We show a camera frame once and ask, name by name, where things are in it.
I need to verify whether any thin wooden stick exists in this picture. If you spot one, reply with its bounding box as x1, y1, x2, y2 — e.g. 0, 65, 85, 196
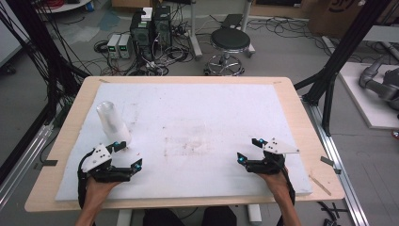
309, 173, 332, 197

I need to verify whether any aluminium floor rail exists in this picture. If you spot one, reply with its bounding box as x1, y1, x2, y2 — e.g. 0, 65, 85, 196
302, 97, 371, 226
0, 123, 55, 211

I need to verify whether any white metal stand leg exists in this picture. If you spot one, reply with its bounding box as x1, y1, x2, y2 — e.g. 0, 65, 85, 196
187, 0, 203, 60

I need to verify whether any open cardboard box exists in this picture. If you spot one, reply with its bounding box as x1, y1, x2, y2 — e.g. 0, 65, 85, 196
111, 0, 149, 8

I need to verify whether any white platform board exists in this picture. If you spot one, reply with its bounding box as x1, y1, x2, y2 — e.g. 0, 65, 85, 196
338, 61, 399, 130

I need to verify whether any red cable bundle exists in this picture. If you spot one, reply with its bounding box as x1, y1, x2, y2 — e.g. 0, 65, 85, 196
37, 0, 65, 9

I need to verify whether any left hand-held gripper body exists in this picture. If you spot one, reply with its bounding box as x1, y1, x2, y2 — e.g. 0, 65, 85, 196
79, 143, 133, 184

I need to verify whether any white foam mat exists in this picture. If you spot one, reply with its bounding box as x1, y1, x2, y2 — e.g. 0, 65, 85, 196
55, 83, 313, 202

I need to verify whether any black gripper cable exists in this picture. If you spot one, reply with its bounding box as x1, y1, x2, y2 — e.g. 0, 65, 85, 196
76, 153, 92, 210
283, 169, 297, 206

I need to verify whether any stack of clear plastic cups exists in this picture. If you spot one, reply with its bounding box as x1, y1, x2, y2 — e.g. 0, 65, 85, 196
96, 101, 133, 146

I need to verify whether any white box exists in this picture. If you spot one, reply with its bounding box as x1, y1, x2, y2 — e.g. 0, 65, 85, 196
140, 7, 153, 23

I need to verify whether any person's right hand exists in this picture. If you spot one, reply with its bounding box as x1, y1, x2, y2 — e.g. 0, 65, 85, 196
257, 168, 291, 203

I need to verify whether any round white table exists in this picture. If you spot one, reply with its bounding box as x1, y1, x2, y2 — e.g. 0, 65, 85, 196
36, 0, 92, 14

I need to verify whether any person's dark trouser leg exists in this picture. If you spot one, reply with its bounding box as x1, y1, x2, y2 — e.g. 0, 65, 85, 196
201, 206, 238, 226
142, 208, 184, 226

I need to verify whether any light wooden table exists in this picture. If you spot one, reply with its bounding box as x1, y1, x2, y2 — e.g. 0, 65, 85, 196
24, 75, 346, 213

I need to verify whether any person's left hand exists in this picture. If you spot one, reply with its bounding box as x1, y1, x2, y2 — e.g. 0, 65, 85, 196
83, 177, 121, 206

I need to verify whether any black round stool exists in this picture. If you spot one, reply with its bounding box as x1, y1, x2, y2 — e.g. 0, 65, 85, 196
203, 27, 256, 77

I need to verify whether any black computer tower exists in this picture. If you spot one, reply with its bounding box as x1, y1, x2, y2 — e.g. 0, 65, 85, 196
130, 12, 155, 62
153, 5, 173, 48

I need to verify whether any large cardboard box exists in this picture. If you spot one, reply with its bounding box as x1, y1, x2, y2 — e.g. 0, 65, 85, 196
307, 0, 393, 39

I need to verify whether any black metal frame post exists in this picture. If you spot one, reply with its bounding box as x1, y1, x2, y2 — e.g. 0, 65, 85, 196
0, 0, 92, 186
295, 0, 393, 137

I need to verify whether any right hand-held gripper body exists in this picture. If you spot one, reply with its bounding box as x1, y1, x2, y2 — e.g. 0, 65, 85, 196
246, 137, 300, 175

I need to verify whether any tangle of floor cables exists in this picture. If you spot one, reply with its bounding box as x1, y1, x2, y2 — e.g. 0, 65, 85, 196
93, 37, 197, 77

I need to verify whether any white table leg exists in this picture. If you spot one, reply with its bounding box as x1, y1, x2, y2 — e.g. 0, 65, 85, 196
116, 209, 134, 226
247, 204, 263, 225

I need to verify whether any grey bench power supply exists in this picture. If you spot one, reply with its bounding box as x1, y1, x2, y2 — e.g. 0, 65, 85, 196
118, 33, 133, 60
106, 33, 121, 60

